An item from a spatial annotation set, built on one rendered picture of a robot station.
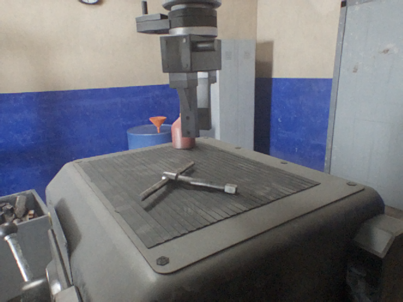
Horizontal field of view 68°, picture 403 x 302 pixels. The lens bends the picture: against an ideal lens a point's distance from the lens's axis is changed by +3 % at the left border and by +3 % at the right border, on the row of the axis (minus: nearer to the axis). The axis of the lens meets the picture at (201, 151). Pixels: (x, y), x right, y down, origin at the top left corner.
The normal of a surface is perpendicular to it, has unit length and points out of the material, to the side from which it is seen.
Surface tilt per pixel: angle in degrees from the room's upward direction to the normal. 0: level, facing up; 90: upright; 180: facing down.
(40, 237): 90
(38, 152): 90
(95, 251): 45
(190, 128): 90
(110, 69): 90
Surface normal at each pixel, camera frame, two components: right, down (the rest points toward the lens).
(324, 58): -0.84, 0.18
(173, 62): -0.39, 0.27
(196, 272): 0.30, -0.63
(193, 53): 0.92, 0.07
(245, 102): 0.54, 0.22
